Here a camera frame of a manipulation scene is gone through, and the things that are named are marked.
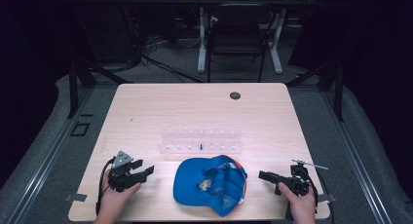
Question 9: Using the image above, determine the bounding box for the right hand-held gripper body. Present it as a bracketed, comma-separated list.
[275, 158, 329, 198]

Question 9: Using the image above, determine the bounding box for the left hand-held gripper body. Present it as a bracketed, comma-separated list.
[107, 150, 144, 193]

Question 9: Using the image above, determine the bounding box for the blue baseball cap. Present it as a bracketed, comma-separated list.
[172, 154, 248, 218]

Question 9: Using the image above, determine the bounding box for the person's left hand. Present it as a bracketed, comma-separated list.
[94, 176, 142, 224]

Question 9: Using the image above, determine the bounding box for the person's right hand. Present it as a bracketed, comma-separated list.
[278, 181, 318, 224]

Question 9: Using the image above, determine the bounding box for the grey tape strip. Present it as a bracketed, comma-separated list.
[63, 192, 89, 203]
[317, 193, 338, 204]

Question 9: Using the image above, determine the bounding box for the clear acrylic peg rack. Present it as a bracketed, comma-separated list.
[157, 128, 244, 155]

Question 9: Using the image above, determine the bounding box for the black chair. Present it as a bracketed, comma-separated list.
[206, 3, 275, 84]

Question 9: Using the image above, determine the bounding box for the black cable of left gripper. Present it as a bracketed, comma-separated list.
[95, 157, 117, 216]

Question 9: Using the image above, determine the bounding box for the black metal frame stand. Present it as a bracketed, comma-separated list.
[66, 20, 134, 119]
[284, 56, 346, 123]

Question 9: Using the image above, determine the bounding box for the black floor cable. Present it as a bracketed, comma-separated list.
[141, 54, 207, 84]

